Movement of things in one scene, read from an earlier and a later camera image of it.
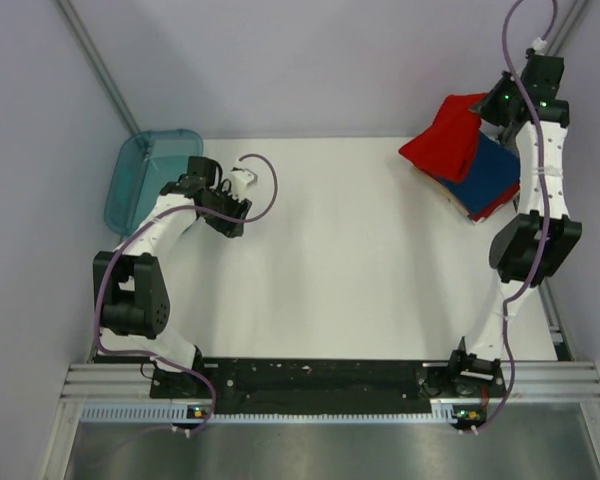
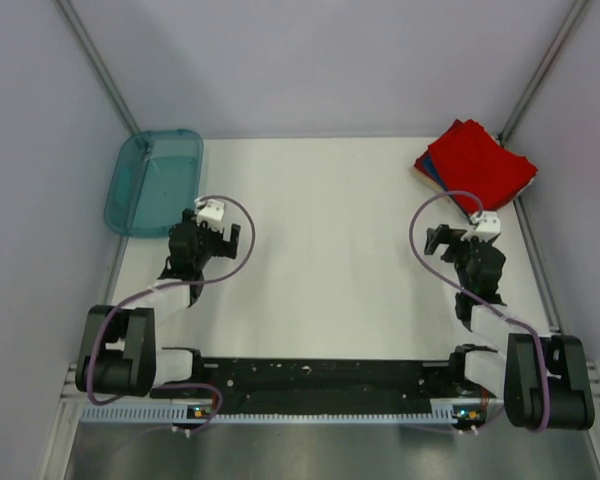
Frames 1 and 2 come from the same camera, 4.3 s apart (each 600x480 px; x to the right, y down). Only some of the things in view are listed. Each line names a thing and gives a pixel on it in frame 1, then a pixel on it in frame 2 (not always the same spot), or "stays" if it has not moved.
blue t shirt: [495, 169] -> [429, 167]
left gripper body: [224, 203] -> [212, 243]
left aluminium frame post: [100, 67] stays
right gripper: [485, 107] -> [435, 237]
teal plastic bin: [142, 164] stays
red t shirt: [448, 145] -> [467, 158]
